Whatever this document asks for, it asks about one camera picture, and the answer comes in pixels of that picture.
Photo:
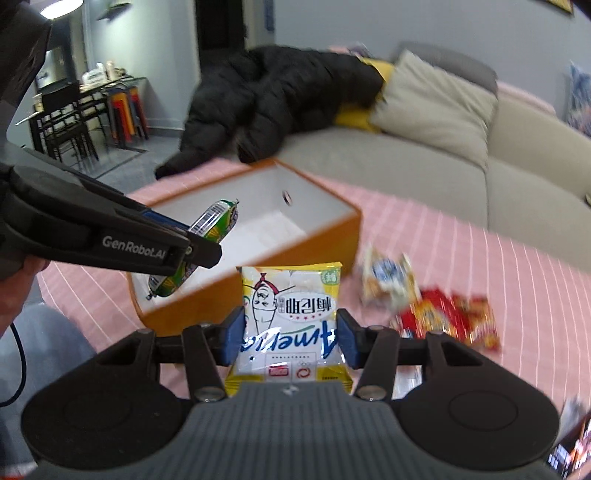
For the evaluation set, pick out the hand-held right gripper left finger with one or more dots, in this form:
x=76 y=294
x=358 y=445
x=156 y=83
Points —
x=235 y=339

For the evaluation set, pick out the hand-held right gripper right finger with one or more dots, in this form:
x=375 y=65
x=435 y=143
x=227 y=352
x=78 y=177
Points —
x=347 y=344

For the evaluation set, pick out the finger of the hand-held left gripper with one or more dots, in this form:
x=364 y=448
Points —
x=201 y=251
x=161 y=221

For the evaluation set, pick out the green sausage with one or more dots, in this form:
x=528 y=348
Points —
x=221 y=216

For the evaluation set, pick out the yellow white snack packet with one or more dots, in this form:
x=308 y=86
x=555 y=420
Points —
x=288 y=300

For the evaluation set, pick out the red snack packet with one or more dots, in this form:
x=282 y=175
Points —
x=443 y=318

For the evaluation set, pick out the orange box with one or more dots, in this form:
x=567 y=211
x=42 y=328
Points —
x=332 y=237

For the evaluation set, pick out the person's left forearm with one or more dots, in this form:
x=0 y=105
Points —
x=21 y=290

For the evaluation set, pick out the white blue snack packet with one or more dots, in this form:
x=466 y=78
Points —
x=388 y=277

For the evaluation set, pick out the stack of coloured stools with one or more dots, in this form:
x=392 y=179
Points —
x=127 y=115

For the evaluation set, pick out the black dining table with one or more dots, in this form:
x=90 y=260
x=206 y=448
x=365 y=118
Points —
x=69 y=115

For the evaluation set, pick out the person's leg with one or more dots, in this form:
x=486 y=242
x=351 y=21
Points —
x=46 y=350

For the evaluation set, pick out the pink checked blanket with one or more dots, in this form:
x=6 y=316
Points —
x=461 y=249

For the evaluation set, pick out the black puffer jacket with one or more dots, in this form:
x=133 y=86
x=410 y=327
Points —
x=277 y=92

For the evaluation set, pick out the yellow pillow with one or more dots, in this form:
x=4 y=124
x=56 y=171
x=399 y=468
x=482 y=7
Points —
x=355 y=117

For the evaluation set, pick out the white ceiling lamp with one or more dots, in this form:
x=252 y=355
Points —
x=67 y=2

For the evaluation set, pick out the grey sofa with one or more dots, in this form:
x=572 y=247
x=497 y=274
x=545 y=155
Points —
x=521 y=175

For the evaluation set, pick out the smartphone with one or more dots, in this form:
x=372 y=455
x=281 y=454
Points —
x=570 y=450

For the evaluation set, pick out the beige cushion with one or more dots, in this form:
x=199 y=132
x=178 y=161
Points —
x=434 y=106

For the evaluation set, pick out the blue patterned cushion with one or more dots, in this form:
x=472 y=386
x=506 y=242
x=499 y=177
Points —
x=579 y=97

